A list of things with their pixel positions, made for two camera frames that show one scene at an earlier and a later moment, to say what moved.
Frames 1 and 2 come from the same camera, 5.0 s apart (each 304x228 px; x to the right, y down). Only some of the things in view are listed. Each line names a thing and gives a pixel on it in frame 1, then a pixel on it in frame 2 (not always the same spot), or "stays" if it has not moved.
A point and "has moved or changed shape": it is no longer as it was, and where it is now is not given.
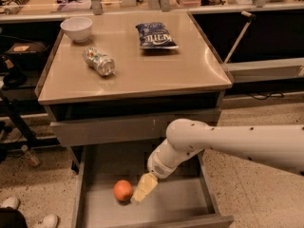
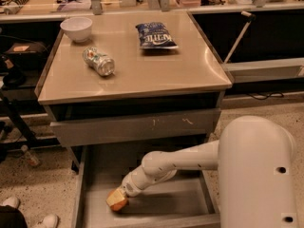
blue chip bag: [154, 35] stays
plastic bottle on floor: [30, 156] stays
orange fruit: [123, 190] has moved or changed shape
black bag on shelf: [28, 53] stays
